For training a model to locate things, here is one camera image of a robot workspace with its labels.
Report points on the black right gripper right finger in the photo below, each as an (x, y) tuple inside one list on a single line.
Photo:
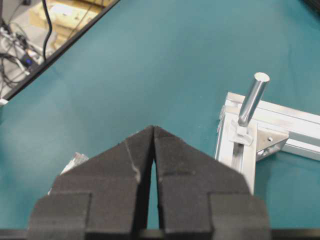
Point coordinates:
[(202, 199)]

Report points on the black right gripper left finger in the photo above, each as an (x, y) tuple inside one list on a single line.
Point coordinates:
[(104, 198)]

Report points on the silver metal pin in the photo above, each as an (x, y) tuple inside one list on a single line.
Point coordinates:
[(253, 97)]

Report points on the cardboard boxes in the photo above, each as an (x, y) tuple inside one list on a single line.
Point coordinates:
[(69, 16)]

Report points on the aluminium extrusion square frame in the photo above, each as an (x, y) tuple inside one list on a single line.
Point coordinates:
[(273, 128)]

